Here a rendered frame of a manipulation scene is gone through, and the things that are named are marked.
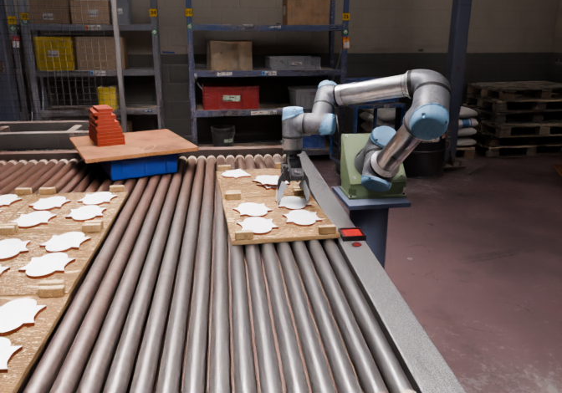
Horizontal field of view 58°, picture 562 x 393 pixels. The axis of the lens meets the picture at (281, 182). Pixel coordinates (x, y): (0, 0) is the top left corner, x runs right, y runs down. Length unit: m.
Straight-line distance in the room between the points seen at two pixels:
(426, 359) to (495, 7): 6.87
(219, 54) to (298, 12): 1.01
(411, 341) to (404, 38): 6.21
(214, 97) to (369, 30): 2.28
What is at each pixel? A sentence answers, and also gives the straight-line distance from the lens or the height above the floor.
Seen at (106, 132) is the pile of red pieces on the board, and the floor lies 1.10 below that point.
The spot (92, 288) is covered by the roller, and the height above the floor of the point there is 0.91.
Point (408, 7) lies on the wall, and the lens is 7.21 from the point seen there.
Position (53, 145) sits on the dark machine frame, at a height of 0.96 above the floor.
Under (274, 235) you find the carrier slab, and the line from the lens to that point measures 1.64.
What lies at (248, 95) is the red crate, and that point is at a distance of 6.07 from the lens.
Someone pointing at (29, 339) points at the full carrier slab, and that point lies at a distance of 1.25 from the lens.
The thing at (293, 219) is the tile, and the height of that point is 0.94.
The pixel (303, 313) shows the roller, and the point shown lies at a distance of 1.25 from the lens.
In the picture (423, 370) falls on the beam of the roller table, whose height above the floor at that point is 0.91.
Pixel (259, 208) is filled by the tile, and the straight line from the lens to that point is 1.85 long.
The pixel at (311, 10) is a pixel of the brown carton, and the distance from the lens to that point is 6.14.
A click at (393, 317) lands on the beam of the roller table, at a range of 1.28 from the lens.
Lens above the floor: 1.57
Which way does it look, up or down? 17 degrees down
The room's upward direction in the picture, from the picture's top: straight up
